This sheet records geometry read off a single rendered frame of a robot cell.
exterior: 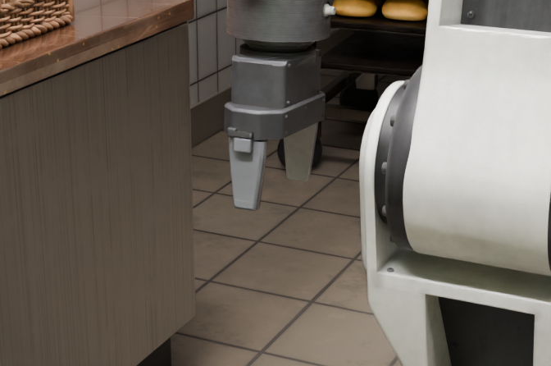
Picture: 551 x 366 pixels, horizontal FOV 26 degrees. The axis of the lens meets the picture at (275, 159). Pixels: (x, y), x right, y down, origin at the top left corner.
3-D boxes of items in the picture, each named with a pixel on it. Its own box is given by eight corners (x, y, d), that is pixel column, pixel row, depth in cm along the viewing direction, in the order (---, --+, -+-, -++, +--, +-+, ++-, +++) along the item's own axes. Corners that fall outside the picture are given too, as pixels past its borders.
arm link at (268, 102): (259, 106, 111) (262, -24, 108) (356, 118, 107) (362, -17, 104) (193, 132, 100) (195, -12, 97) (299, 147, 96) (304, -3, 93)
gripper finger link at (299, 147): (312, 182, 109) (315, 116, 107) (280, 177, 110) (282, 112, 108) (319, 178, 110) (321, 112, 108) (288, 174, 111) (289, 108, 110)
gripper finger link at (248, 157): (231, 204, 101) (233, 133, 99) (265, 210, 100) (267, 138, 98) (222, 209, 100) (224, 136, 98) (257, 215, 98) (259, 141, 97)
